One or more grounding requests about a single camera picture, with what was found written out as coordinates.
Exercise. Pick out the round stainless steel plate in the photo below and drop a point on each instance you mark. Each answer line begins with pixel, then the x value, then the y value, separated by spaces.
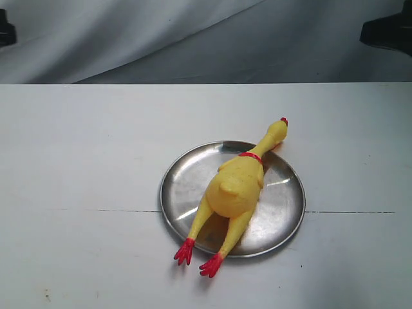
pixel 280 208

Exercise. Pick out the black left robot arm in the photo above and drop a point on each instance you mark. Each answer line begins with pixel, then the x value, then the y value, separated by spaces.
pixel 8 35

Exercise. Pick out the yellow rubber chicken toy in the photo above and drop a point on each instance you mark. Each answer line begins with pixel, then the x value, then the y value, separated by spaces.
pixel 233 193

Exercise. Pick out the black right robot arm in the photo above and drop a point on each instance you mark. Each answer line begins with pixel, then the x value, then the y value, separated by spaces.
pixel 392 32

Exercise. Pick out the grey backdrop cloth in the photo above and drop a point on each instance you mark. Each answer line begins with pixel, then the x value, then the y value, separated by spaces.
pixel 197 42

